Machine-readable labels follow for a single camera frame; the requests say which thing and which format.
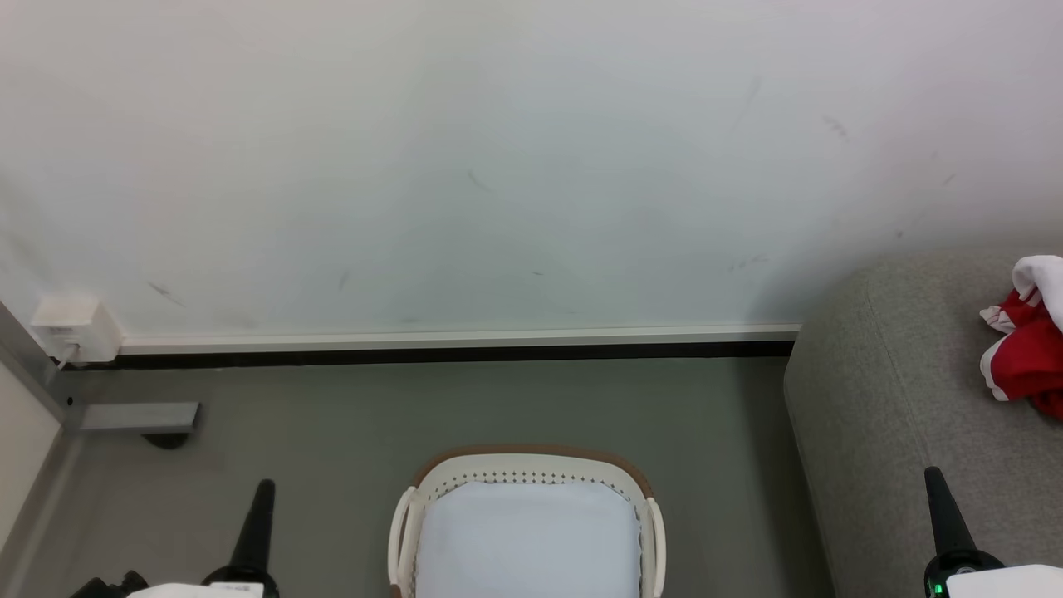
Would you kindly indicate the white wall power adapter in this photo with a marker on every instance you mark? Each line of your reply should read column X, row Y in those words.
column 75, row 324

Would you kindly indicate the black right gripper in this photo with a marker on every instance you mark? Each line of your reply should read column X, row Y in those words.
column 955, row 569

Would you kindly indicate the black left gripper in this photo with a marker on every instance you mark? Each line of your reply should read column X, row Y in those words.
column 241, row 577

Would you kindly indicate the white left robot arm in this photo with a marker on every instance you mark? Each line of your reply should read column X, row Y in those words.
column 191, row 590

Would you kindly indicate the white and black baseboard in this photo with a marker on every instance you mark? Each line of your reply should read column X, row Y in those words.
column 457, row 345

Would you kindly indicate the red garment with white trim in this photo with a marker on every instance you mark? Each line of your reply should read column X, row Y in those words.
column 1030, row 365

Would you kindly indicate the grey metal frame leg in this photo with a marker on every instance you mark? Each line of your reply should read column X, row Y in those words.
column 137, row 416

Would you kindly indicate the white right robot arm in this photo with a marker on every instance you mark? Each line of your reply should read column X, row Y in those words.
column 1013, row 583

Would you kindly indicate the black caster wheel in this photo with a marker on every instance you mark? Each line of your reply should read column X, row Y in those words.
column 166, row 440

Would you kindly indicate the white plastic laundry basket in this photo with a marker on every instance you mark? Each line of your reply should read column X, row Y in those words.
column 531, row 465

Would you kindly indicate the grey fabric sofa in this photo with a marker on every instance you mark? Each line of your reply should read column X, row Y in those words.
column 905, row 415

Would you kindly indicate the pale cloth basket liner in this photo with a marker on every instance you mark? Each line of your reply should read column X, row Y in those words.
column 531, row 540

